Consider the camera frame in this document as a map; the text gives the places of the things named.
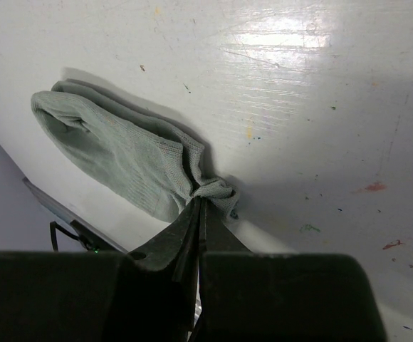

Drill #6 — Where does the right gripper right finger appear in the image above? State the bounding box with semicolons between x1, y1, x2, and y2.
199;199;252;260

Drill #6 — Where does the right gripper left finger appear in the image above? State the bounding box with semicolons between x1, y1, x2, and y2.
128;198;202;281

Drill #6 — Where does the light grey sock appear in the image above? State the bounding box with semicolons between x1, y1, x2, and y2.
31;81;239;222

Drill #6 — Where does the aluminium frame rail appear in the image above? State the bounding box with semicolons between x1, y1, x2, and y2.
23;177;127;254

